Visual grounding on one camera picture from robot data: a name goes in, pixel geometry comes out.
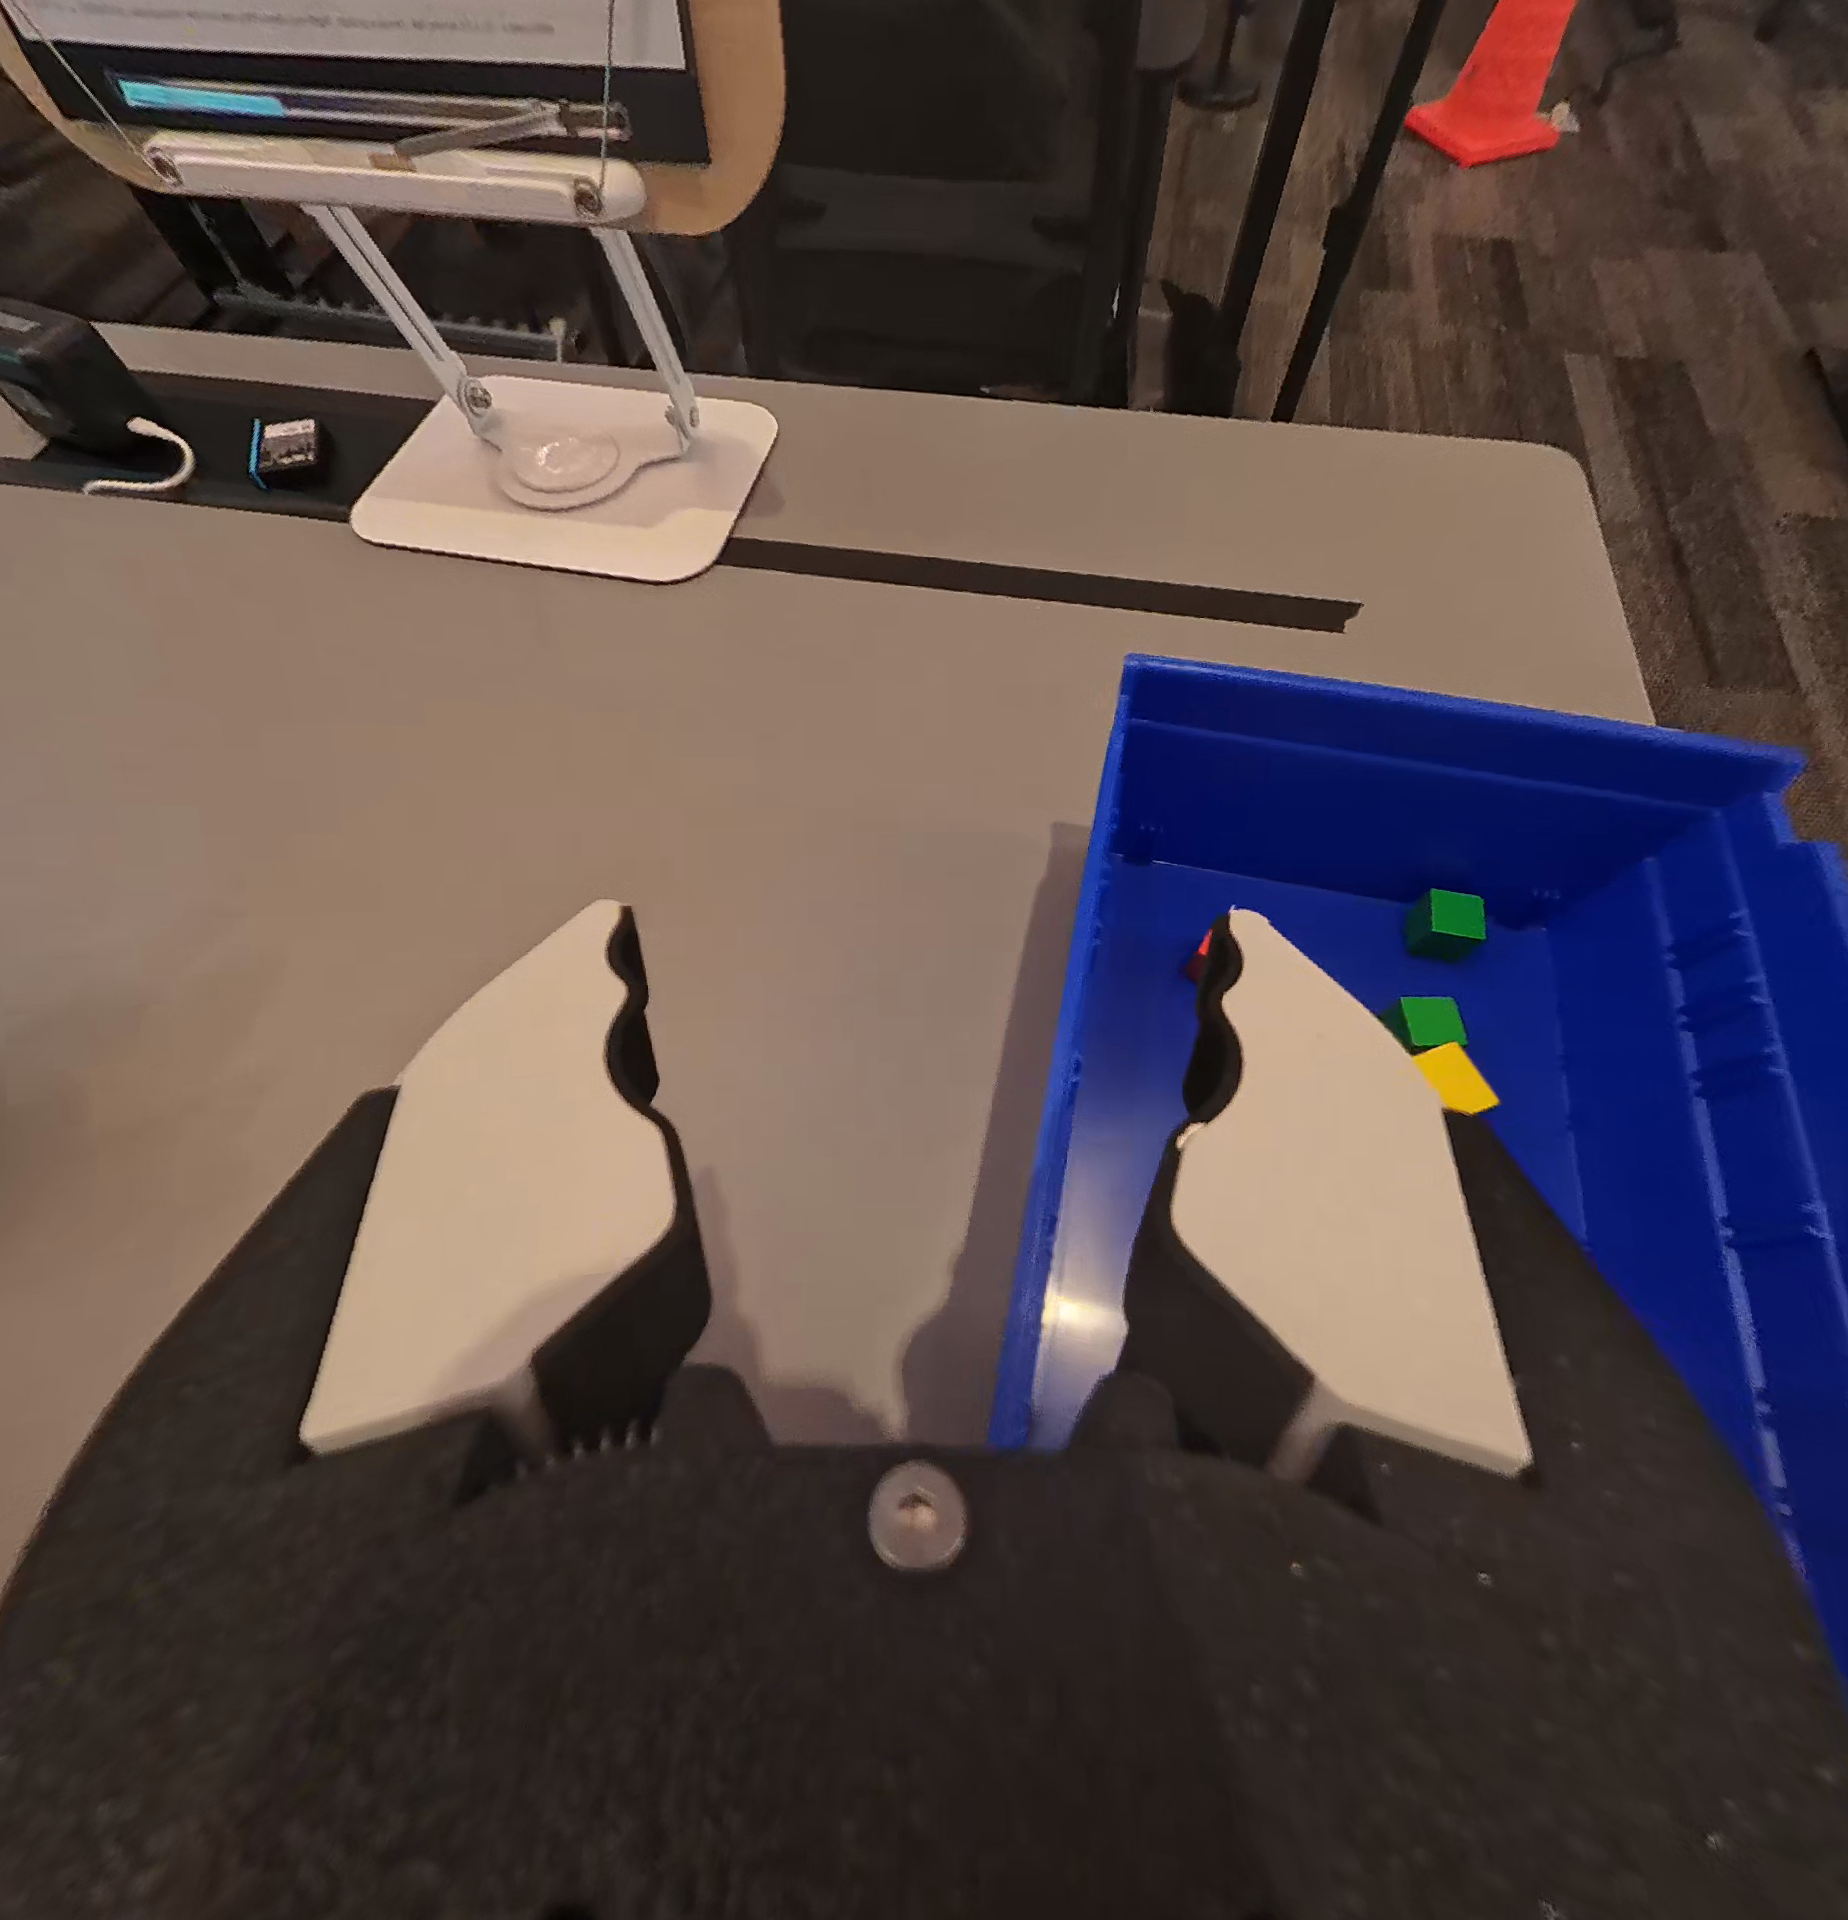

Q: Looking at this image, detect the black office chair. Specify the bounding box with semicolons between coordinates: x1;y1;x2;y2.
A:
730;0;1152;407

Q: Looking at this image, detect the white tablet stand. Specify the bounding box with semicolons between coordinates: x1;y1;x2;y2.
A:
141;96;781;587

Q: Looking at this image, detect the black tripod stand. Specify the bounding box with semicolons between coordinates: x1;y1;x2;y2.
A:
1164;0;1459;423

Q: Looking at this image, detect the orange traffic cone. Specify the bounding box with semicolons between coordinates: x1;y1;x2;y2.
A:
1405;0;1582;167

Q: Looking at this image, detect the black battery charger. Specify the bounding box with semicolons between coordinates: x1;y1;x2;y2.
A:
0;297;160;451

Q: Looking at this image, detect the blue plastic bin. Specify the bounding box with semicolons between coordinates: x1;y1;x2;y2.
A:
989;652;1848;1741

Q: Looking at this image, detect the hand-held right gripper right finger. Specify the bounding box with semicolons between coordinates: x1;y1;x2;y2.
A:
1122;906;1535;1486

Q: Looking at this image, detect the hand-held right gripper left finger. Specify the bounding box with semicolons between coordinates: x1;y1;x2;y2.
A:
299;897;714;1463

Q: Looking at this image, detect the white charging cable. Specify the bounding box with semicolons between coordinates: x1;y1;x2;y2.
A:
81;417;193;496

